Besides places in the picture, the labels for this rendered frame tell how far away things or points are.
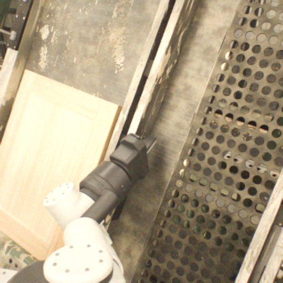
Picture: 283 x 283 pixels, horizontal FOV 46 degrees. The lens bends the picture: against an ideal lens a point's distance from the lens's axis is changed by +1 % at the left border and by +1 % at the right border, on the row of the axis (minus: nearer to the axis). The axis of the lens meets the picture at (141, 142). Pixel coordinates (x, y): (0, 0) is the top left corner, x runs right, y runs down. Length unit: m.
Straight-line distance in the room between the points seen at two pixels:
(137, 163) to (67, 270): 0.38
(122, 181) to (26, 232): 0.47
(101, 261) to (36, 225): 0.65
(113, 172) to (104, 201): 0.07
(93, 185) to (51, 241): 0.38
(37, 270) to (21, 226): 0.66
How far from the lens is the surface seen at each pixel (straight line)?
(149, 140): 0.77
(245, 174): 1.14
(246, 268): 0.70
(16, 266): 1.06
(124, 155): 0.70
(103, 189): 0.65
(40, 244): 1.03
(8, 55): 1.16
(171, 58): 0.80
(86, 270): 0.39
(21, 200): 1.08
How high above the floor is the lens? 1.72
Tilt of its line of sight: 37 degrees down
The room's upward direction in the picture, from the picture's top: straight up
